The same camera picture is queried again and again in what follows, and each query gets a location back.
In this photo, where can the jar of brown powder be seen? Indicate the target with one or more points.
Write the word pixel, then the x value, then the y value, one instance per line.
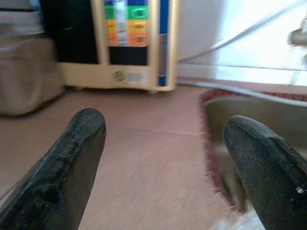
pixel 24 76

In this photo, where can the wall tap with diverter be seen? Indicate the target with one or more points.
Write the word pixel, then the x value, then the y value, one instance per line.
pixel 298 37

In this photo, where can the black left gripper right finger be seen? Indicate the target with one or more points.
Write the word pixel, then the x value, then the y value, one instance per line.
pixel 268 179

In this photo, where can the clear bubble wrap sheet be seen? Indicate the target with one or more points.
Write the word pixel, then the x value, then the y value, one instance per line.
pixel 244 222

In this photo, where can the translucent grey container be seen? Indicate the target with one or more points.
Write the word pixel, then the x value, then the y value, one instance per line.
pixel 19 21

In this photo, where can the stainless steel sink basin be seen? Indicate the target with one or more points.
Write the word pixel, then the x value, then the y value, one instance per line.
pixel 239 107

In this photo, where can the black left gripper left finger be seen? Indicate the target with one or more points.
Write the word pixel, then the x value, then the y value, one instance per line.
pixel 60 179

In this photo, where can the beige water ionizer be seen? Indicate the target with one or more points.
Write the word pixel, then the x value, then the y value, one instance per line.
pixel 134 72

